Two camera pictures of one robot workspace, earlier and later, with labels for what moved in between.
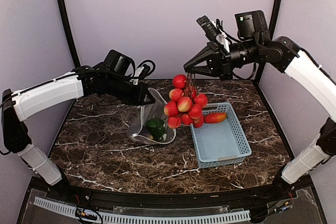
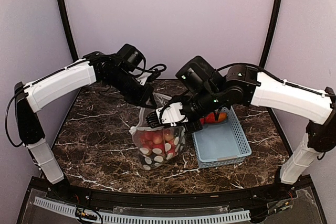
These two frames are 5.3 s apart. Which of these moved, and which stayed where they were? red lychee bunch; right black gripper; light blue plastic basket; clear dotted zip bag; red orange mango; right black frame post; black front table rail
Moved: clear dotted zip bag; right black gripper; red lychee bunch
Stayed: black front table rail; red orange mango; light blue plastic basket; right black frame post
